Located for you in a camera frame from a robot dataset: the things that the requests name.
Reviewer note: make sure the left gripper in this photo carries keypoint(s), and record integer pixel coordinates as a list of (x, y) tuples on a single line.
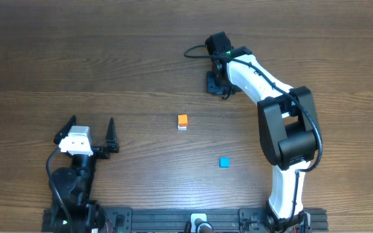
[(101, 152)]

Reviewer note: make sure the orange cube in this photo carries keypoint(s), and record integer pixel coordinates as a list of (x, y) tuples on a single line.
[(182, 119)]

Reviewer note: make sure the blue cube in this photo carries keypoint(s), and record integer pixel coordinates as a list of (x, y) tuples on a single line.
[(224, 162)]

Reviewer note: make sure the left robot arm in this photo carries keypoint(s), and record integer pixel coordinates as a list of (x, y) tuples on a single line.
[(65, 184)]

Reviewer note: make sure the white cube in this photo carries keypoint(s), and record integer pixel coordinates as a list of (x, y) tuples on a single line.
[(182, 128)]

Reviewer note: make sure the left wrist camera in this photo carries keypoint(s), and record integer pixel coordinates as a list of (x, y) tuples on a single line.
[(77, 142)]

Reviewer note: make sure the mounting rail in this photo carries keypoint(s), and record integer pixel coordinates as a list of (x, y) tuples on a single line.
[(167, 220)]

